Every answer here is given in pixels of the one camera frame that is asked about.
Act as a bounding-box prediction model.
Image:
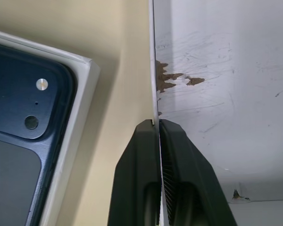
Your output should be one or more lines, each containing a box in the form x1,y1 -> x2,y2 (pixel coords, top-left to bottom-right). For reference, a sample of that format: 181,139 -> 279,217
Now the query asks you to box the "dark blue smartphone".
0,41 -> 77,226

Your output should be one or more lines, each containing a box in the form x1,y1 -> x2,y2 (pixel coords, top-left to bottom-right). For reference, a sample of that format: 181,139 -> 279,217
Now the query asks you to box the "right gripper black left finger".
109,119 -> 165,226

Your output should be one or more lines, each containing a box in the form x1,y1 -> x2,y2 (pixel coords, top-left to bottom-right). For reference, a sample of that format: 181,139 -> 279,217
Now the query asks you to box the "white box lid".
148,0 -> 283,226

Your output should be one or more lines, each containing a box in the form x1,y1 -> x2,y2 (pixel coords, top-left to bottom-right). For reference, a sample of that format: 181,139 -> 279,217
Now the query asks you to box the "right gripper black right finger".
158,119 -> 238,226

